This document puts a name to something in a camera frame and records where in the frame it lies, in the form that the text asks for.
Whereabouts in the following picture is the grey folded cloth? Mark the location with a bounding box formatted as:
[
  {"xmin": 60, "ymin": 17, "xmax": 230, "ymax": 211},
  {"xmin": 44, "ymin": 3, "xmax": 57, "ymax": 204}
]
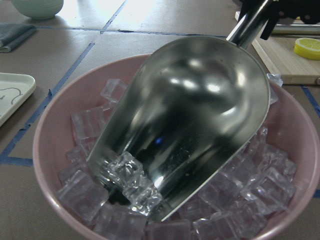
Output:
[{"xmin": 0, "ymin": 22, "xmax": 37, "ymax": 53}]

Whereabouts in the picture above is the cream bear tray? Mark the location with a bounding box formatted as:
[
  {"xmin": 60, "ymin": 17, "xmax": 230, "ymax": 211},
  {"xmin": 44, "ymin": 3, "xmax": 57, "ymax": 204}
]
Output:
[{"xmin": 0, "ymin": 72, "xmax": 37, "ymax": 126}]

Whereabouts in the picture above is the green bowl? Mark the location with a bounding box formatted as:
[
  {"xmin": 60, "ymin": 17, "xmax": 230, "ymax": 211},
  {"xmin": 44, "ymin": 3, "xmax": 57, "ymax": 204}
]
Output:
[{"xmin": 11, "ymin": 0, "xmax": 64, "ymax": 20}]

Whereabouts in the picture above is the pile of clear ice cubes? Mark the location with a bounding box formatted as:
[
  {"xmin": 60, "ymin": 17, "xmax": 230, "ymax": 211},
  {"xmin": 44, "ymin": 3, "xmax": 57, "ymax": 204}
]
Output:
[{"xmin": 56, "ymin": 73, "xmax": 298, "ymax": 240}]

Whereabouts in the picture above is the pink bowl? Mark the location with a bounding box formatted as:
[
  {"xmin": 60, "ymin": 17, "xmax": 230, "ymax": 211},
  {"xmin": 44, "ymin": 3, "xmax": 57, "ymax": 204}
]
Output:
[{"xmin": 32, "ymin": 55, "xmax": 320, "ymax": 240}]

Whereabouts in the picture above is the lemon half slice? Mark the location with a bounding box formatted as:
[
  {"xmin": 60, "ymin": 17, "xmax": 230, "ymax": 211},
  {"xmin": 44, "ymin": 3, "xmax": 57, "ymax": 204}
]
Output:
[{"xmin": 294, "ymin": 37, "xmax": 320, "ymax": 60}]

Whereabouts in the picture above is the stainless steel ice scoop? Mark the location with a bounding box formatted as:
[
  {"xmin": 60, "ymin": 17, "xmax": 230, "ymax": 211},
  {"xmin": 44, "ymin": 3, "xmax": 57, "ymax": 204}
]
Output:
[{"xmin": 87, "ymin": 0, "xmax": 272, "ymax": 221}]

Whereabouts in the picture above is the wooden cutting board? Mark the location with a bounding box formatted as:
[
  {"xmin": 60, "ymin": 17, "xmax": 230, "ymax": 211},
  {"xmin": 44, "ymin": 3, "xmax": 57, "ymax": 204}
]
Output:
[{"xmin": 234, "ymin": 11, "xmax": 320, "ymax": 85}]

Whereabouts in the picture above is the steel cylinder black cap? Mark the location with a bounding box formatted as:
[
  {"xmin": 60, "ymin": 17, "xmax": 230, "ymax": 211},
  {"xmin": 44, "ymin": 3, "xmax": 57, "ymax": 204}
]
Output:
[{"xmin": 271, "ymin": 24, "xmax": 320, "ymax": 36}]

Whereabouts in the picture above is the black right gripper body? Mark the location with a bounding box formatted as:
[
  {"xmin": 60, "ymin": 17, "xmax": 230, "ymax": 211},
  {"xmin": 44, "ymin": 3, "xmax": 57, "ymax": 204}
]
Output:
[{"xmin": 237, "ymin": 0, "xmax": 320, "ymax": 40}]

